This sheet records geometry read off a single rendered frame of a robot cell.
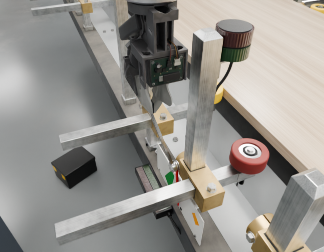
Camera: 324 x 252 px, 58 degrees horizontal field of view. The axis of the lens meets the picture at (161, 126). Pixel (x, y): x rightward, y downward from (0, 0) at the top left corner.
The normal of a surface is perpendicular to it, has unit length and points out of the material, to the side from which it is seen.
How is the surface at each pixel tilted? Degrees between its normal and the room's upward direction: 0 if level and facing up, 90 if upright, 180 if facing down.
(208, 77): 90
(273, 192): 90
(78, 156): 0
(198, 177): 0
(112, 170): 0
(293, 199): 90
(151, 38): 90
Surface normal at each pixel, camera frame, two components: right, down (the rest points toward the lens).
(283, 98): 0.00, -0.76
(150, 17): -0.93, 0.25
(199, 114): 0.38, 0.60
